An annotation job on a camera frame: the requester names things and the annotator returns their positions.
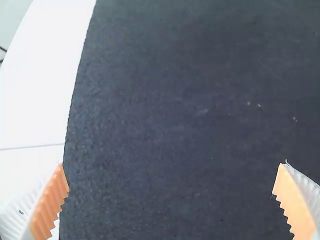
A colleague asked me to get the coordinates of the black mat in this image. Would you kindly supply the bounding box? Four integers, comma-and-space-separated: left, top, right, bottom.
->
57, 0, 320, 240

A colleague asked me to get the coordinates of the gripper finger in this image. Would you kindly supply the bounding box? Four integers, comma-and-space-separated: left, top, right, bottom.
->
0, 162, 71, 240
271, 159, 320, 240

